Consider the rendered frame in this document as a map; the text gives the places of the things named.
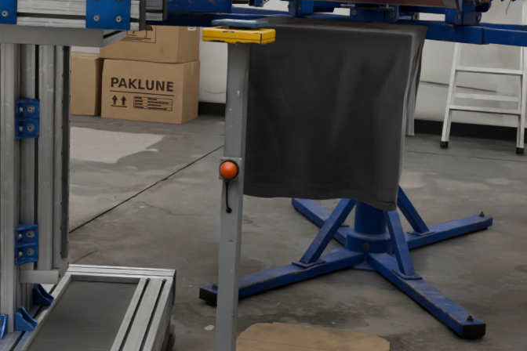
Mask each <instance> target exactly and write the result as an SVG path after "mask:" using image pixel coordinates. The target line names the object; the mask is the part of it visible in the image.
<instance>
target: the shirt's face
mask: <svg viewBox="0 0 527 351"><path fill-rule="evenodd" d="M289 19H293V20H317V19H304V18H291V17H278V16H273V17H267V18H261V19H255V20H258V21H267V22H268V23H270V22H275V21H280V20H289ZM318 21H331V22H344V23H357V24H382V23H369V22H356V21H342V20H318ZM268 25H272V26H285V27H309V28H322V29H335V30H348V31H371V32H384V33H397V34H411V33H413V32H414V31H417V30H419V29H420V28H422V27H425V26H420V25H407V24H383V25H395V26H396V27H392V28H390V29H388V30H385V31H378V30H366V29H353V28H340V27H316V26H303V25H290V24H268Z"/></svg>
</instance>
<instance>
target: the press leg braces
mask: <svg viewBox="0 0 527 351"><path fill-rule="evenodd" d="M356 202H357V201H356V200H352V199H346V198H341V200H340V202H339V203H338V204H337V206H336V207H335V208H334V210H333V212H332V213H331V215H330V216H329V217H328V219H325V221H326V222H325V224H324V225H323V227H322V228H321V229H320V231H319V232H318V234H317V236H316V237H315V238H314V240H313V241H312V242H311V244H310V246H309V247H308V249H307V250H306V251H305V253H304V254H303V256H302V258H301V259H300V260H297V261H294V262H292V264H295V265H298V266H302V267H305V268H307V267H311V266H316V265H319V264H322V263H325V262H326V261H325V260H321V259H319V257H320V256H321V254H322V253H323V251H324V250H325V248H326V247H327V245H328V244H329V242H330V241H331V240H332V238H333V236H334V235H335V233H336V232H337V230H338V229H339V228H340V227H346V226H349V225H348V224H346V223H345V222H344V221H345V219H346V218H347V217H348V215H349V214H350V212H351V210H352V208H353V207H354V206H355V203H356ZM397 206H398V207H399V209H400V210H401V212H402V214H403V215H404V216H405V218H406V219H407V220H408V222H409V224H410V225H411V227H412V228H413V230H410V231H407V233H410V234H413V235H417V236H420V237H422V236H425V235H428V234H431V233H436V231H434V230H429V229H428V227H427V225H426V224H425V222H424V221H423V220H422V219H421V217H420V215H419V214H418V212H417V211H416V209H415V208H414V207H413V205H412V203H411V202H410V200H409V199H408V198H407V196H406V195H405V193H404V191H403V190H402V188H401V187H400V186H399V184H398V198H397ZM383 214H384V217H385V220H386V223H387V228H388V230H389V234H390V237H391V242H392V244H393V248H394V253H395V256H396V259H397V262H398V268H399V269H391V270H392V271H393V272H395V273H396V274H397V275H399V276H400V277H401V278H402V279H404V280H411V279H423V278H422V277H421V276H420V275H419V274H417V273H416V272H415V270H414V267H413V262H412V260H411V256H410V253H409V248H408V245H407V242H406V239H405V235H404V231H403V229H402V224H401V221H400V219H399V215H398V211H397V209H395V211H392V212H389V211H384V210H383Z"/></svg>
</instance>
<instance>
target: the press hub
mask: <svg viewBox="0 0 527 351"><path fill-rule="evenodd" d="M399 13H412V12H403V11H402V6H401V5H400V6H399V7H398V19H399ZM387 23H390V22H387ZM390 24H401V21H395V22H393V23H390ZM344 240H345V241H346V246H345V247H340V248H335V249H333V250H331V251H330V252H329V253H332V252H335V251H340V250H344V249H347V248H349V249H350V250H353V251H359V252H363V253H364V260H363V262H362V263H359V264H356V265H353V266H348V267H345V268H348V269H353V270H361V271H370V272H378V271H377V270H375V269H374V268H373V267H371V266H370V265H369V264H368V263H367V262H366V260H367V254H368V253H373V254H378V253H385V252H386V253H387V254H388V255H390V256H391V257H393V258H394V259H396V256H395V253H394V254H392V246H393V244H392V242H391V237H390V234H389V231H388V230H387V223H386V220H385V217H384V214H383V210H380V209H378V208H375V207H373V206H372V205H370V204H366V203H364V202H361V201H357V202H356V203H355V215H354V228H350V229H349V230H348V231H347V234H346V235H344ZM396 260H397V259H396Z"/></svg>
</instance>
